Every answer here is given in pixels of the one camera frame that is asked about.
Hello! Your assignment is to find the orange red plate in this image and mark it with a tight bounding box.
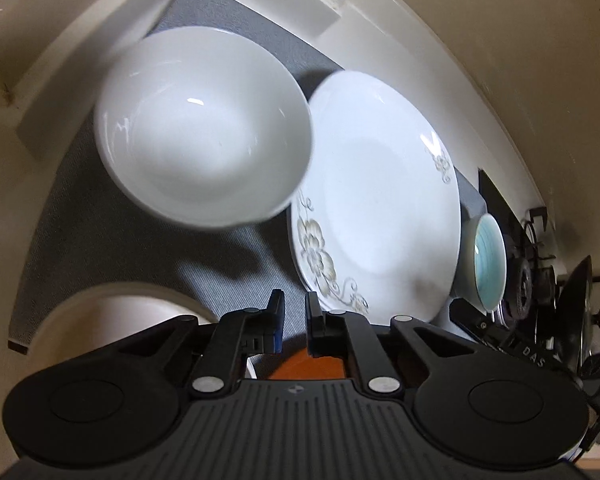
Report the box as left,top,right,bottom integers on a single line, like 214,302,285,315
268,348,347,380

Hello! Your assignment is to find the white floral plate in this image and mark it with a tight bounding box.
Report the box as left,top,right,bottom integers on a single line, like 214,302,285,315
289,70,460,324

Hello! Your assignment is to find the teal glazed bowl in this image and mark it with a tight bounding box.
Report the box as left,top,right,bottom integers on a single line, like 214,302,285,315
453,214,507,314

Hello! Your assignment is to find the black wok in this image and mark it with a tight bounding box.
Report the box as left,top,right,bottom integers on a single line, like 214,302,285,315
555,256,600,370

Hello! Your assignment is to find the plain white bowl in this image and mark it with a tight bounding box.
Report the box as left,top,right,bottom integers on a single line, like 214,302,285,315
94,26,313,230

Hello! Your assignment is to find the cream white bowl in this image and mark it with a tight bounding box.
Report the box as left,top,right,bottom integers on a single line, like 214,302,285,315
29,282,219,349

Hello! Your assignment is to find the black gas stove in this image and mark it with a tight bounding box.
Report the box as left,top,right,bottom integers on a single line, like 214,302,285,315
477,168,577,331

